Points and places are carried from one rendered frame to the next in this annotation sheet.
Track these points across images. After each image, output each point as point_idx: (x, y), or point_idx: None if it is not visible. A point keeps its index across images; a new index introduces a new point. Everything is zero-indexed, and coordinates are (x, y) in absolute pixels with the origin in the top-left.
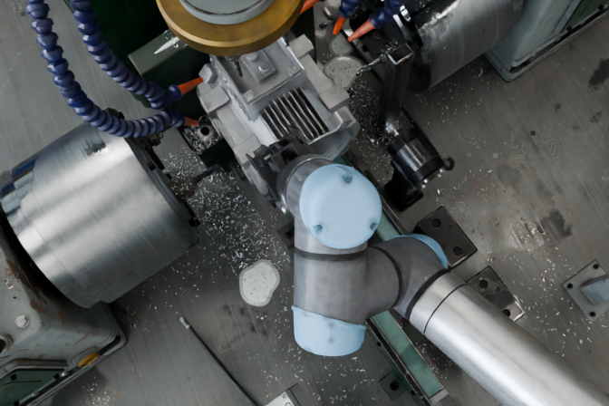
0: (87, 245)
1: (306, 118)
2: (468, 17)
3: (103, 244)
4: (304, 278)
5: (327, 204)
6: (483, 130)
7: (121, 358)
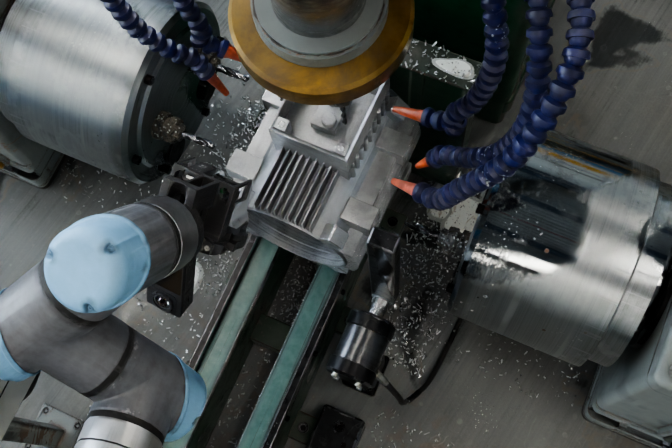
0: (38, 75)
1: (305, 198)
2: (536, 300)
3: (49, 89)
4: (23, 278)
5: (72, 245)
6: (501, 421)
7: (26, 194)
